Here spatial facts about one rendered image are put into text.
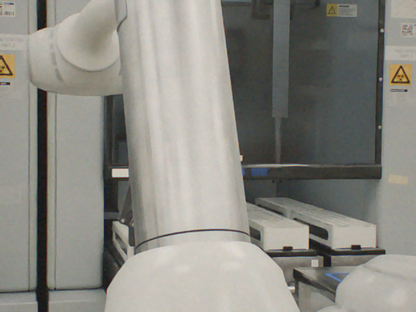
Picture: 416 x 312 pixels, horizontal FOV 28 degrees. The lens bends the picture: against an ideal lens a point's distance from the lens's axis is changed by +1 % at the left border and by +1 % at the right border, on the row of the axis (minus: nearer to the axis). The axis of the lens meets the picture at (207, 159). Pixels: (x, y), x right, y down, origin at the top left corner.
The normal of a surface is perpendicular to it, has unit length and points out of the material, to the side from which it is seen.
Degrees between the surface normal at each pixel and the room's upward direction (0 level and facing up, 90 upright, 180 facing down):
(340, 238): 90
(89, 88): 153
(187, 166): 69
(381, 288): 48
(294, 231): 90
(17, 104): 90
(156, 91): 73
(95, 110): 90
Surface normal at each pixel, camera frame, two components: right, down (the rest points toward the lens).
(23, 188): 0.22, 0.05
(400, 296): -0.29, -0.59
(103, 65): 0.51, 0.22
